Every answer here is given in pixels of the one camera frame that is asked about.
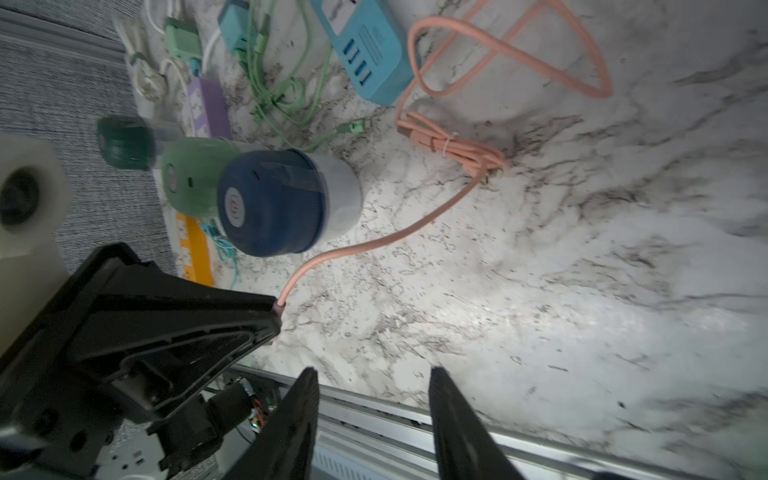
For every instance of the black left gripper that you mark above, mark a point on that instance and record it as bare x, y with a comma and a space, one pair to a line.
117, 340

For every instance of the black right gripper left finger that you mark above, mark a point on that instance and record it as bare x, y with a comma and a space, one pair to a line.
284, 449

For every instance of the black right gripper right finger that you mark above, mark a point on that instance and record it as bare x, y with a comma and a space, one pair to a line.
463, 447

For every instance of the navy blue meat grinder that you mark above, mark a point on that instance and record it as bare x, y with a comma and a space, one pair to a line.
274, 203

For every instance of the light green meat grinder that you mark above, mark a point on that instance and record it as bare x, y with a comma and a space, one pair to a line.
191, 168

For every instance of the dark green meat grinder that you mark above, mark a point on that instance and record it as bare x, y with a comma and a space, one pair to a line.
134, 142

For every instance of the orange power strip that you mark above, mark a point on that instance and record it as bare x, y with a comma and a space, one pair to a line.
194, 251

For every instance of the purple power strip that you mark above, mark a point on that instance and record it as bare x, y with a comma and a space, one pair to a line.
208, 109

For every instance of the teal usb adapter middle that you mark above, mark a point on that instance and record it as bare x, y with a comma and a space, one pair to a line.
234, 24

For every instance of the teal power strip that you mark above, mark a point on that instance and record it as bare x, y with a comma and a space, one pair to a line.
371, 45

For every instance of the green usb wall adapter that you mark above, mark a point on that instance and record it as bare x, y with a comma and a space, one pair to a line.
183, 43

